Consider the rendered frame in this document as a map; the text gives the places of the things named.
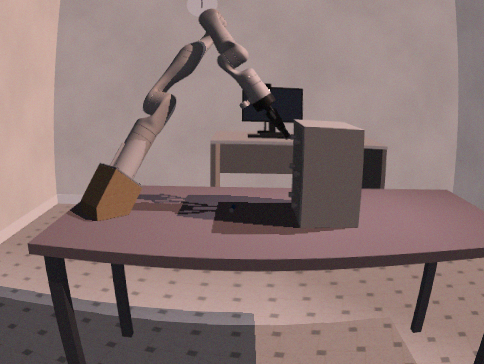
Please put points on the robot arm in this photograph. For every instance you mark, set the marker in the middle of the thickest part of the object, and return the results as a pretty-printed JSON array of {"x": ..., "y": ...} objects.
[{"x": 161, "y": 105}]

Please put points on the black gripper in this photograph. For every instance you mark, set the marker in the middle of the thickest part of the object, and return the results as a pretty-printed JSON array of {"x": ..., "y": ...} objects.
[{"x": 265, "y": 103}]

